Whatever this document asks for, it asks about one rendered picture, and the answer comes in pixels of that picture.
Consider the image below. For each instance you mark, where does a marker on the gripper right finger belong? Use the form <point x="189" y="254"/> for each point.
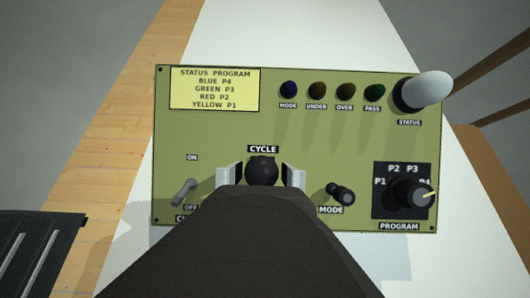
<point x="291" y="176"/>

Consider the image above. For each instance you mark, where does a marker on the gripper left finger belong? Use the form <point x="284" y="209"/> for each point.
<point x="229" y="175"/>

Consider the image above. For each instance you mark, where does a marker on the olive green control panel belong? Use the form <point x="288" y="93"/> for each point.
<point x="358" y="149"/>

